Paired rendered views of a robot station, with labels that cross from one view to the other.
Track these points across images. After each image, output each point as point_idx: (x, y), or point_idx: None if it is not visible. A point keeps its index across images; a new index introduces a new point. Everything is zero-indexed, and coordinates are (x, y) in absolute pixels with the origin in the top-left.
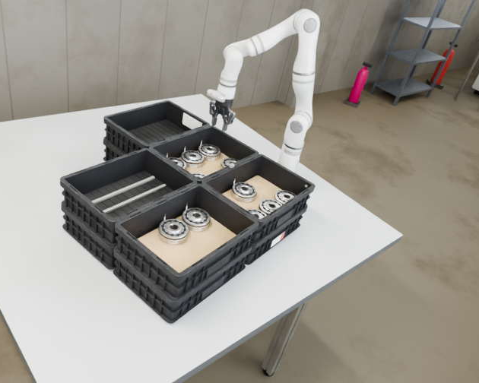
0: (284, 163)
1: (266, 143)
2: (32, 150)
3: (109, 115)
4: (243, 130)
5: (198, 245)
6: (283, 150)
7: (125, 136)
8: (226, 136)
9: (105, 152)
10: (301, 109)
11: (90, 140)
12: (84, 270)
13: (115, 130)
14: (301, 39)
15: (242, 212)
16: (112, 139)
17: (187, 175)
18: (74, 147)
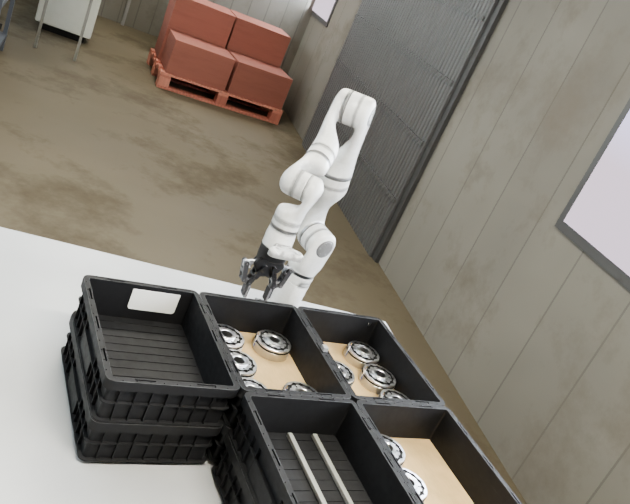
0: (296, 301)
1: (150, 268)
2: None
3: (108, 370)
4: (97, 259)
5: (425, 482)
6: (297, 284)
7: (179, 393)
8: (234, 301)
9: (49, 444)
10: (314, 220)
11: None
12: None
13: (151, 391)
14: (360, 136)
15: (425, 406)
16: (123, 412)
17: (336, 400)
18: None
